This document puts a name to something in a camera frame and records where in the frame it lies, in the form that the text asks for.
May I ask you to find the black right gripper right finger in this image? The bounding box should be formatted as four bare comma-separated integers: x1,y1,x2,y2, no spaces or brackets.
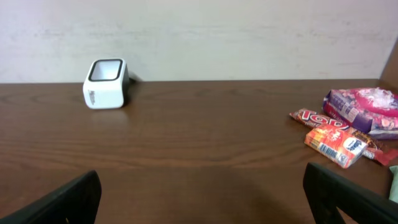
303,162,397,224

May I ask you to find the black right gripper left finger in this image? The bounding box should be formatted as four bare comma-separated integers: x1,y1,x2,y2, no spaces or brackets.
1,170,102,224

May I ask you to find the small orange box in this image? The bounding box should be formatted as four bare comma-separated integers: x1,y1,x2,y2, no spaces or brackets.
304,124,368,169

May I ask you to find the teal wet wipes packet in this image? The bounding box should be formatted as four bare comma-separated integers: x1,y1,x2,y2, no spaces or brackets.
389,166,398,203

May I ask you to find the orange chocolate bar wrapper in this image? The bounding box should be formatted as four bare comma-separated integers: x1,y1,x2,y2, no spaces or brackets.
289,108,397,166

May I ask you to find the red purple pad packet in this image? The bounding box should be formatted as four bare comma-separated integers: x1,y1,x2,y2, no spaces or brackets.
322,88,397,140

